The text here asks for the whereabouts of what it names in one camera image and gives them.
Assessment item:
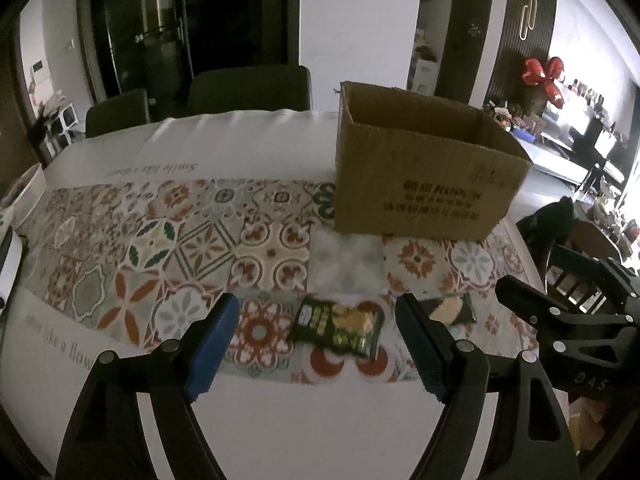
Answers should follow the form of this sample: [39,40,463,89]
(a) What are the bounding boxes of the patterned table runner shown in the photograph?
[20,177,546,386]

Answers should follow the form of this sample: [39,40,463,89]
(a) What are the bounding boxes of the brown cardboard box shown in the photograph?
[334,81,533,243]

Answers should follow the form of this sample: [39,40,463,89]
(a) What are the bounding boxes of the white flat appliance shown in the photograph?
[0,227,26,311]

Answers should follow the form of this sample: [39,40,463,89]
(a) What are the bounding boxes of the green snack packet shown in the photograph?
[290,296,386,361]

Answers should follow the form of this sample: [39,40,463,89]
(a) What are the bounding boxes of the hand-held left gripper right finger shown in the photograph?
[395,292,581,480]

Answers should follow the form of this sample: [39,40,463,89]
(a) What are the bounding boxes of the black cloth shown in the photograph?
[517,197,576,241]

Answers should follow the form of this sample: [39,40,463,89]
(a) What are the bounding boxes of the gold wall ornament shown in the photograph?
[519,0,540,41]

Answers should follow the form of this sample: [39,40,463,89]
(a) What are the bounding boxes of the wide dark chair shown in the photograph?
[189,65,312,113]

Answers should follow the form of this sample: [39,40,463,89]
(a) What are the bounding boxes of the white sideboard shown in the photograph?
[510,110,626,186]

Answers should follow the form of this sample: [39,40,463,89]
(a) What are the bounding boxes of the clear plastic wrapper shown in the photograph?
[309,230,390,296]

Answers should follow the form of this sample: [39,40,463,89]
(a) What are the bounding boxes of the dark potted plant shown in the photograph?
[27,110,51,147]

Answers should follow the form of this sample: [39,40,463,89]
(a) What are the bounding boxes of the wooden chair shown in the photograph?
[515,197,626,311]

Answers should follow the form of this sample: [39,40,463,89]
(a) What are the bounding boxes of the white basket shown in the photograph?
[0,162,48,226]

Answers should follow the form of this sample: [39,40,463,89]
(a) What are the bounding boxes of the dark glass door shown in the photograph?
[80,0,301,106]

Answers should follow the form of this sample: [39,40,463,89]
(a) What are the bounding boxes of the small white shelf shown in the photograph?
[40,102,81,156]

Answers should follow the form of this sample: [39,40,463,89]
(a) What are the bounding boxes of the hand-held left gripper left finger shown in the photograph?
[54,292,241,480]

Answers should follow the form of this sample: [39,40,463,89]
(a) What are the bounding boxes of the small dark chair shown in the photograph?
[85,89,151,138]

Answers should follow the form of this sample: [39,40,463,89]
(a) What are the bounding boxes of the white carton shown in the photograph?
[410,57,441,96]

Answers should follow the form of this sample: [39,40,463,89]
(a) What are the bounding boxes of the dark biscuit packet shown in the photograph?
[422,294,477,328]

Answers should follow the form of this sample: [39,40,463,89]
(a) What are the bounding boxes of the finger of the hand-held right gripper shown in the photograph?
[495,275,636,343]
[550,245,640,306]

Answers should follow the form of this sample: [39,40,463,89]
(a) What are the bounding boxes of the dark room door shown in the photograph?
[435,0,508,106]

